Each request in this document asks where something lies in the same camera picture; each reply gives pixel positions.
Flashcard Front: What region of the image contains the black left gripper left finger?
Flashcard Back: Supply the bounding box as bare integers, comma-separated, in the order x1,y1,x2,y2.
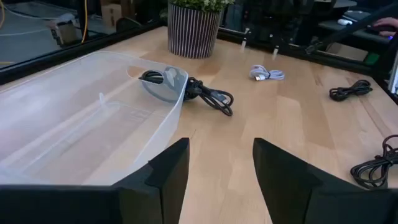
0,138,190,224

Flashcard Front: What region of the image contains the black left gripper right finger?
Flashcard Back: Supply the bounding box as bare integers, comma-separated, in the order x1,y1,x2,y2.
252,138,398,224

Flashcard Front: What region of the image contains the white USB-C cable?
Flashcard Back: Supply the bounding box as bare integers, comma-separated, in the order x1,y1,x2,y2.
248,64,285,82

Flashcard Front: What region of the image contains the black braided USB-C cable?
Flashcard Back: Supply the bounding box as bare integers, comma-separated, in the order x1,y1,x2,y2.
138,70,234,117

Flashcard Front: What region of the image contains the clear plastic storage bin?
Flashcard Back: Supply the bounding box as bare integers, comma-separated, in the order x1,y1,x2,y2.
0,51,190,187

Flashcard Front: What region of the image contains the box on cart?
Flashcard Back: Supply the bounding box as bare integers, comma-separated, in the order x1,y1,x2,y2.
48,14,82,47

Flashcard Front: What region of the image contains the person's hand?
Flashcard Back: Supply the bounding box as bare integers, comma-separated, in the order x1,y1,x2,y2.
372,17,398,34

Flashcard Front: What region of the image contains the cardboard box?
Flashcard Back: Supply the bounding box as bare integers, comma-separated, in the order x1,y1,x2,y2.
101,2,123,28

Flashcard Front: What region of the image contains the striped plant pot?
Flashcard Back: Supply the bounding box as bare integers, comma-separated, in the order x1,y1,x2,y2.
167,2,224,60

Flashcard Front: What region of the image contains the black diagonal frame strut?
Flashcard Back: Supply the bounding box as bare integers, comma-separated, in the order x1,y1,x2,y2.
304,2,398,55

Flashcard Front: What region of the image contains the yellow hanging cable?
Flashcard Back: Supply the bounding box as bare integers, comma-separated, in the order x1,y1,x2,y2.
81,0,89,44

